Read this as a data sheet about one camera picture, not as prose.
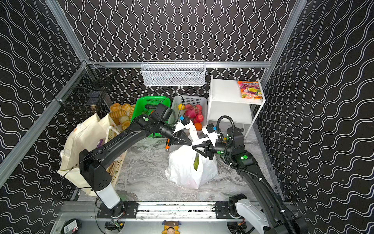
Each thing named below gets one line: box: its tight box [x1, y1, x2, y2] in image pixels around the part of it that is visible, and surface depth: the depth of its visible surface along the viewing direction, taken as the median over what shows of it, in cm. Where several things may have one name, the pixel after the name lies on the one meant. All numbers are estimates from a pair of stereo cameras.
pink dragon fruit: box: [185, 104, 203, 119], surface depth 106 cm
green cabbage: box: [193, 152, 200, 172], surface depth 72 cm
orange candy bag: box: [237, 80, 263, 100], surface depth 81 cm
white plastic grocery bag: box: [165, 145, 219, 190], surface depth 75 cm
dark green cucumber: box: [145, 104, 159, 110], surface depth 119 cm
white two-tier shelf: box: [207, 75, 266, 138], surface depth 84 cm
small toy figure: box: [161, 219, 182, 234], surface depth 70 cm
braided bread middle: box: [109, 102, 136, 131], surface depth 116 cm
